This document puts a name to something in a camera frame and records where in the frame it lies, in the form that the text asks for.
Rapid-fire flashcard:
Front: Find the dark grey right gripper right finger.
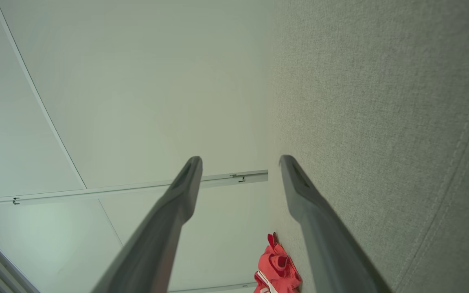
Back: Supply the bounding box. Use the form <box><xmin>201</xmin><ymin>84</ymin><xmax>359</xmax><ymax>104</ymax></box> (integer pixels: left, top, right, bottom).
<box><xmin>279</xmin><ymin>155</ymin><xmax>393</xmax><ymax>293</ymax></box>

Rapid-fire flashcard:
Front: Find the red number 23 basketball jersey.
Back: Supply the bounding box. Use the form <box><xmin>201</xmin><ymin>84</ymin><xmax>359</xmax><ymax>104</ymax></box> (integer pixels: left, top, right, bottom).
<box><xmin>254</xmin><ymin>232</ymin><xmax>302</xmax><ymax>293</ymax></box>

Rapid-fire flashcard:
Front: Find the grey metal rail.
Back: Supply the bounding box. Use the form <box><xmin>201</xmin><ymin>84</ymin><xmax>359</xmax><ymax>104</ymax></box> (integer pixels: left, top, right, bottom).
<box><xmin>169</xmin><ymin>282</ymin><xmax>257</xmax><ymax>293</ymax></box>
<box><xmin>0</xmin><ymin>170</ymin><xmax>268</xmax><ymax>206</ymax></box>

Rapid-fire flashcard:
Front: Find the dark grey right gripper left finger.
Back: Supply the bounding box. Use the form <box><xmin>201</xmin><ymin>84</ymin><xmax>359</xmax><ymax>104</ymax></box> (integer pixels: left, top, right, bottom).
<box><xmin>92</xmin><ymin>156</ymin><xmax>203</xmax><ymax>293</ymax></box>

